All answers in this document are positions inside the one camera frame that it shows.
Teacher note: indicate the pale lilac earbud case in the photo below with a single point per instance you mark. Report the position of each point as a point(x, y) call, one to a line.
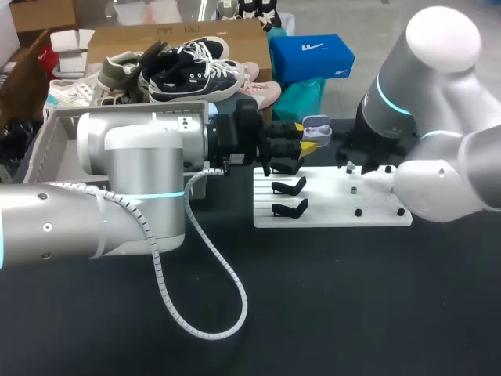
point(318, 132)

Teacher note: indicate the small white open box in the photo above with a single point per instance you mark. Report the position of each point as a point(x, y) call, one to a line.
point(70, 51)

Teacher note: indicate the white plate with black stands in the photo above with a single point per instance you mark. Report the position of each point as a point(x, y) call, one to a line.
point(332, 203)

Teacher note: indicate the teal plastic bag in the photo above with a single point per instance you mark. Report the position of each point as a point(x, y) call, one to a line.
point(299, 100)

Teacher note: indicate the pink shoe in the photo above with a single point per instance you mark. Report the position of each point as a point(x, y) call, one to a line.
point(260, 92)

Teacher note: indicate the large cardboard box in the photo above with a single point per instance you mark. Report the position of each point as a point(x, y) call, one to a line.
point(235, 37)

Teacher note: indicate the blue shoebox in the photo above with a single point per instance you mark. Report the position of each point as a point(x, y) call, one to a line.
point(313, 56)

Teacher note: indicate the black sneaker with white laces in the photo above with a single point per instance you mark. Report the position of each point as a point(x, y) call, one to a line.
point(195, 80)
point(203, 47)

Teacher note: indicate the grey slotted basket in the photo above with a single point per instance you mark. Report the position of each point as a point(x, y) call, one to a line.
point(62, 129)

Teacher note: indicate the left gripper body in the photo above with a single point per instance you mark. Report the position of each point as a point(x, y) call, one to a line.
point(238, 133)

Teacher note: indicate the olive grey sneaker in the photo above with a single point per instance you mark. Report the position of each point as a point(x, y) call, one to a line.
point(117, 70)

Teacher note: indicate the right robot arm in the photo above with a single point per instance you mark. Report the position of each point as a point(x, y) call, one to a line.
point(438, 98)

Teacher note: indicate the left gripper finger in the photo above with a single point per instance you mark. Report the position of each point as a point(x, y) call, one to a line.
point(280, 131)
point(285, 149)

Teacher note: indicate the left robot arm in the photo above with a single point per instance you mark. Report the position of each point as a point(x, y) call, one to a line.
point(129, 176)

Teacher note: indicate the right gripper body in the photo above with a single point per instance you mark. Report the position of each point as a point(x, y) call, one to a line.
point(368, 150)

